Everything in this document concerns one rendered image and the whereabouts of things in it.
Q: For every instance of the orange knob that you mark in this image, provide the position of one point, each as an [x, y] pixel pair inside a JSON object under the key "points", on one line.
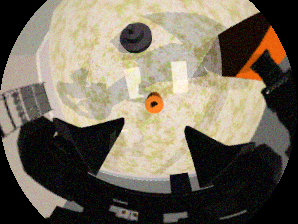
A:
{"points": [[153, 103]]}

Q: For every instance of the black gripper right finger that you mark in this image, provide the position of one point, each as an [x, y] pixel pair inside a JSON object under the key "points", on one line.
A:
{"points": [[211, 157]]}

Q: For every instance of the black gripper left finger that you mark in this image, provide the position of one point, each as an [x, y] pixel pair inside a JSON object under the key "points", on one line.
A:
{"points": [[92, 143]]}

